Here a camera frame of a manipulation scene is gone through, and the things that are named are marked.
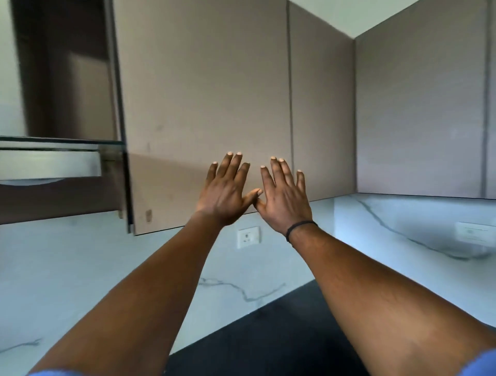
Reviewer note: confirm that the black wristband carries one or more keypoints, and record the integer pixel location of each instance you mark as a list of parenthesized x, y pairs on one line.
[(300, 225)]

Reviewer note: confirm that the person's right hand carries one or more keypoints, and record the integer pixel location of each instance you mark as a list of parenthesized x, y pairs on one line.
[(284, 205)]

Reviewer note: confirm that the person's right forearm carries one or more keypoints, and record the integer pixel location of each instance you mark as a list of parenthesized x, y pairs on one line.
[(387, 302)]

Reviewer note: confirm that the person's left hand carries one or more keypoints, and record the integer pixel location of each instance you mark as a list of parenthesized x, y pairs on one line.
[(224, 197)]

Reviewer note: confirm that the stainless steel range hood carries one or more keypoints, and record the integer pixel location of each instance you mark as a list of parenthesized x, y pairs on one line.
[(46, 164)]

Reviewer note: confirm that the beige ribbed corner wall cabinet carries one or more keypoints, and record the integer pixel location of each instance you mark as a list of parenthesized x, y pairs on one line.
[(201, 97)]

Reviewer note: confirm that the person's left forearm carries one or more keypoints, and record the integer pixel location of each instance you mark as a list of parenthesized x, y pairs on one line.
[(135, 302)]

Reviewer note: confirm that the person's blue shirt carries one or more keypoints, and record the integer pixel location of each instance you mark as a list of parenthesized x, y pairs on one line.
[(480, 364)]

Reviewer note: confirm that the white wall socket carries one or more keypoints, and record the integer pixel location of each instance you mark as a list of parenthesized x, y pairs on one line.
[(476, 233), (248, 237)]

